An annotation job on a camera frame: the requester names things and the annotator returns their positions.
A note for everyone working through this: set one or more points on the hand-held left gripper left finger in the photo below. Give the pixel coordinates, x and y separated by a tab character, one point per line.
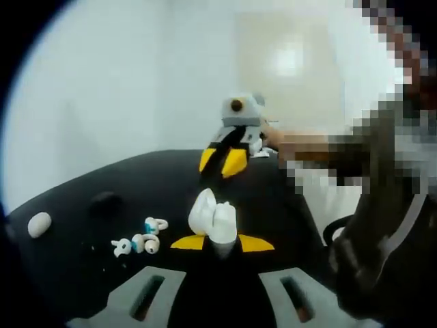
119	300

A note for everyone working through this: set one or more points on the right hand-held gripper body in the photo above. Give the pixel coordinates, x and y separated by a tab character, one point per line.
247	109

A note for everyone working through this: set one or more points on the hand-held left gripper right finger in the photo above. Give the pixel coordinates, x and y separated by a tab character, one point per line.
317	297

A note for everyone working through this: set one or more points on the white flip-lid earphone charging case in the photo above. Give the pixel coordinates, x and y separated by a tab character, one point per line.
213	218

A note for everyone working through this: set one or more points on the black earphone charging case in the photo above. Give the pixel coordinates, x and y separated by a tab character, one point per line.
102	205

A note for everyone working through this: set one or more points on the white oval earphone charging case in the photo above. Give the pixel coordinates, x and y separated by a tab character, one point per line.
39	224

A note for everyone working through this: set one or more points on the person's right hand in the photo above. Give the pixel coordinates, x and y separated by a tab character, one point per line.
271	136

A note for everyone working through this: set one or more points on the beige door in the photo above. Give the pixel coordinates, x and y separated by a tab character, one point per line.
269	68

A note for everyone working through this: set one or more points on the dark jacket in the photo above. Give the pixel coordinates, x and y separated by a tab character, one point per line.
375	266

